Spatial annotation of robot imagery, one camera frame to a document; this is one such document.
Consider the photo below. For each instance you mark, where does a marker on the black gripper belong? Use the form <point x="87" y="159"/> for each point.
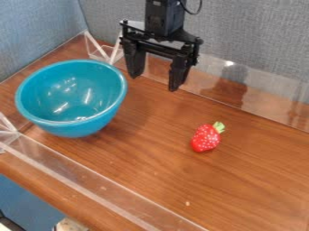
<point x="161" y="35"/>

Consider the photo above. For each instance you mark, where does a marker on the red toy strawberry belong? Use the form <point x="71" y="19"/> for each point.
<point x="207" y="137"/>

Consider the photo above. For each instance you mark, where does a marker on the blue bowl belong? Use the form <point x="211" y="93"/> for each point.
<point x="71" y="97"/>

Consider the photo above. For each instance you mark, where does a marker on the clear acrylic back barrier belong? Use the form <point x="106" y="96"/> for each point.
<point x="261" y="93"/>

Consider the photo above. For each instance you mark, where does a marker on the clear acrylic barrier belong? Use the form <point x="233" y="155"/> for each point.
<point x="261" y="93"/>
<point x="130" y="205"/>

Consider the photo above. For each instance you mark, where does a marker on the clear acrylic front barrier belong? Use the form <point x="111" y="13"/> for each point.
<point x="130" y="205"/>

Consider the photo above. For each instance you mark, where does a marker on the clear acrylic corner bracket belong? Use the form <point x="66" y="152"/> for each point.
<point x="106" y="53"/>

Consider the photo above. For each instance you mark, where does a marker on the clear acrylic left bracket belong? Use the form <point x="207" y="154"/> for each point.
<point x="8" y="132"/>

